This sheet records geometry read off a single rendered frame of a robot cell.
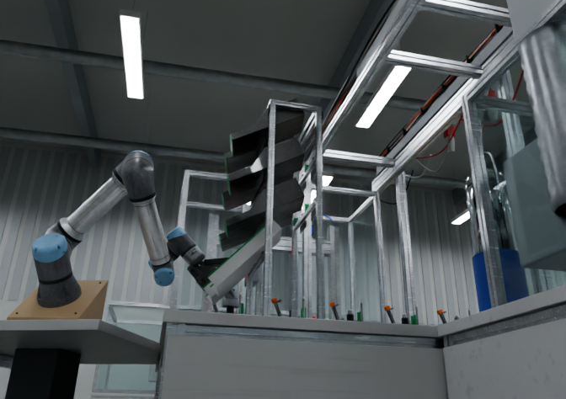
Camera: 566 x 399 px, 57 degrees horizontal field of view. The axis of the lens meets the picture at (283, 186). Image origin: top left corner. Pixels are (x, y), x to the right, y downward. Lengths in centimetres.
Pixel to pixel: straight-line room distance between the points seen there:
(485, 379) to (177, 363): 72
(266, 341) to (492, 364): 53
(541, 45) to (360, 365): 92
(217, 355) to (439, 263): 1072
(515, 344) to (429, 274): 1053
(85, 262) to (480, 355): 957
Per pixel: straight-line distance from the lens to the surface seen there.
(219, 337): 135
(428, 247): 1195
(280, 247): 337
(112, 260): 1048
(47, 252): 201
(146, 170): 194
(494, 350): 132
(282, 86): 749
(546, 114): 138
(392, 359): 146
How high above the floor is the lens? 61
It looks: 24 degrees up
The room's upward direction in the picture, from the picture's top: 1 degrees clockwise
